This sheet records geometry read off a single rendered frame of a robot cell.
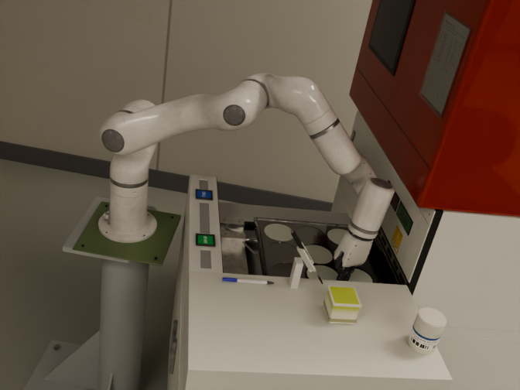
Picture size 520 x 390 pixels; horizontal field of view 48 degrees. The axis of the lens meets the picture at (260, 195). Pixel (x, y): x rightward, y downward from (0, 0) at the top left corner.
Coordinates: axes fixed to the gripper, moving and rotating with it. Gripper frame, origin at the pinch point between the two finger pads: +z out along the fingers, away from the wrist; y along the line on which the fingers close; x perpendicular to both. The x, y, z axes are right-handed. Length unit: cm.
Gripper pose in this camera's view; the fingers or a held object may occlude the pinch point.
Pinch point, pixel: (343, 276)
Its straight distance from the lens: 177.4
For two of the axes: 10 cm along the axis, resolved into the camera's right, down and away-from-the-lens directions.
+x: 5.8, 4.9, -6.5
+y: -7.7, 0.6, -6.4
